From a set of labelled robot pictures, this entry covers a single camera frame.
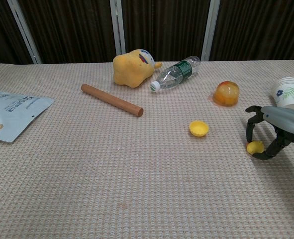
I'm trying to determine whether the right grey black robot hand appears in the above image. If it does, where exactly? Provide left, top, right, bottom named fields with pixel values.
left=245, top=105, right=294, bottom=161

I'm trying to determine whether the yellow soft object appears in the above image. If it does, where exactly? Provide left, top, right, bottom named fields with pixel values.
left=246, top=140, right=265, bottom=154

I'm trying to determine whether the yellow small cup shell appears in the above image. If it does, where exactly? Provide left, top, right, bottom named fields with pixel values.
left=189, top=120, right=209, bottom=137

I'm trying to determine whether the yellow plush toy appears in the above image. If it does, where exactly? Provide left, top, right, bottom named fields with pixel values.
left=112, top=48, right=163, bottom=89

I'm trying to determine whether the stack of floral paper cups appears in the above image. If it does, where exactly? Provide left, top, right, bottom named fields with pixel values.
left=271, top=77, right=294, bottom=110

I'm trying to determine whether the orange fruit jelly cup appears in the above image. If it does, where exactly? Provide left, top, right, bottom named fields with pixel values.
left=212, top=80, right=240, bottom=108

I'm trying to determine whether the clear plastic water bottle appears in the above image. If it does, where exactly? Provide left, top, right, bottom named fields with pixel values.
left=150, top=55, right=201, bottom=93

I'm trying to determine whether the wooden rolling pin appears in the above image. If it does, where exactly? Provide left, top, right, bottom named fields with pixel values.
left=81, top=83, right=144, bottom=117

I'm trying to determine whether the beige woven tablecloth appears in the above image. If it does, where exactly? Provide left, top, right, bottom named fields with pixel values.
left=0, top=59, right=294, bottom=239

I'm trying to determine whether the white blue snack pouch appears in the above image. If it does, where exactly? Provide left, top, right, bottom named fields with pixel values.
left=0, top=91, right=55, bottom=143

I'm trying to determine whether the white metal slotted rail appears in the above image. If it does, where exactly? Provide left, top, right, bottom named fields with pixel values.
left=201, top=0, right=221, bottom=62
left=108, top=0, right=126, bottom=56
left=6, top=0, right=42, bottom=65

